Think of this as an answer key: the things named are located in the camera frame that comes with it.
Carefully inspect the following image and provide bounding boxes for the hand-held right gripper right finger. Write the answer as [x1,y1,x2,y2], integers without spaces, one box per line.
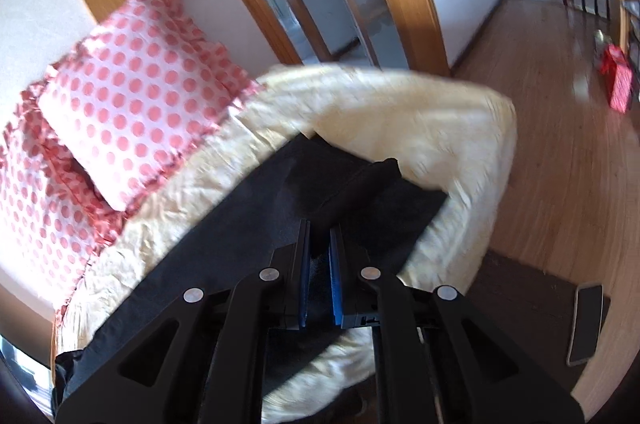
[328,227,587,424]

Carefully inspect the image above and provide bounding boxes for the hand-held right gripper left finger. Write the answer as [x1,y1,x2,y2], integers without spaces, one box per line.
[56,219,312,424]

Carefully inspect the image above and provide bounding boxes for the black pants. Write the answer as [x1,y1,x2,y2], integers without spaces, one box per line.
[52,131,449,420]

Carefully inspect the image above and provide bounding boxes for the cream quilted bed cover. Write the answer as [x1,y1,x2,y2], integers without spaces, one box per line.
[52,64,518,424]

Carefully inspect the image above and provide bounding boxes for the dark wooden bedside table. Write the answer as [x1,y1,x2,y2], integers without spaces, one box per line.
[350,249,612,424]

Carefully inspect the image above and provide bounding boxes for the smartphone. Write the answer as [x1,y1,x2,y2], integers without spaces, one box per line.
[566,283,605,368]

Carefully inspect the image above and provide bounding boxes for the pink polka dot pillow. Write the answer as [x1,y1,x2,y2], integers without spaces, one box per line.
[29,0,266,211]
[0,101,126,320]

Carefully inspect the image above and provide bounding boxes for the red patterned gift bag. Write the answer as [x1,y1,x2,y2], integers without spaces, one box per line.
[600,44,636,115]

